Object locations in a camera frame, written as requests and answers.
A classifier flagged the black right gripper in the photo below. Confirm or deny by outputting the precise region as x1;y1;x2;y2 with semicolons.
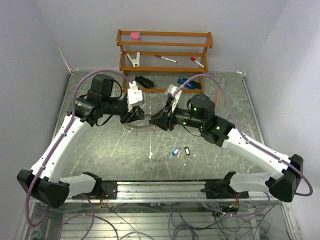
149;99;205;131

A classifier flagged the large keyring with small rings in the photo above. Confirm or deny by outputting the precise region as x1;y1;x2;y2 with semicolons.
123;113;155;133

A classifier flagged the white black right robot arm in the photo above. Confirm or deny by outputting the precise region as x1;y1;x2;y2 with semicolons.
149;93;304;203

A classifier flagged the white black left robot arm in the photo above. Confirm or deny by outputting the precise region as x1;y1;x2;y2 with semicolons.
17;72;144;209

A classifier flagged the black stapler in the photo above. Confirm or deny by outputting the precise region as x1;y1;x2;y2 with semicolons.
134;74;155;89

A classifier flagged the black tagged key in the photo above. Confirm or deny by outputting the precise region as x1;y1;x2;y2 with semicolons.
184;146;193;163

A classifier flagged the blue stapler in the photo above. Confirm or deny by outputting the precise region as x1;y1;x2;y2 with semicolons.
177;76;202;90

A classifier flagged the white plastic clamp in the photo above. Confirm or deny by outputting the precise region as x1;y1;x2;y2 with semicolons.
126;52;141;68

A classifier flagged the brown wooden shelf rack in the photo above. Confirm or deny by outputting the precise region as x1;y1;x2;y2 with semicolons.
116;29;214;94

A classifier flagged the orange pencil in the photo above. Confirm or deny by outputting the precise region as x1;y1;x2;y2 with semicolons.
215;89;221;107

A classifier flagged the red capped thin marker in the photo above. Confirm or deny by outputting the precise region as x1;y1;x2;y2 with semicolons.
154;54;178;64

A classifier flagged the red capped white marker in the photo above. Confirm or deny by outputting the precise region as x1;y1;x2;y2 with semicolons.
190;57;205;68

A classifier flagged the pink eraser block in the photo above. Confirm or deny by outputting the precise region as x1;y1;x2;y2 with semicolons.
130;31;141;41

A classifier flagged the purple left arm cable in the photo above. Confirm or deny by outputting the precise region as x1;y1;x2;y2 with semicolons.
25;69;135;240

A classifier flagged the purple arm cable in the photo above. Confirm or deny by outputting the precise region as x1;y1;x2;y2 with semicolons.
25;69;135;240
173;73;314;218

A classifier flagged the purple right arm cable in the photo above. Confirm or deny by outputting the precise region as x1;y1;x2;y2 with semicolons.
173;73;314;218

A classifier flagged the aluminium mounting rail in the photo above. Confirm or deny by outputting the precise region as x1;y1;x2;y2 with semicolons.
67;181;288;201

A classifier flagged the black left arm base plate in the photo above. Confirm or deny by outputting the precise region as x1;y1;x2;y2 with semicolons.
82;181;118;200

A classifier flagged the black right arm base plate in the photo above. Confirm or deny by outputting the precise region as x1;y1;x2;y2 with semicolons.
200;179;249;199

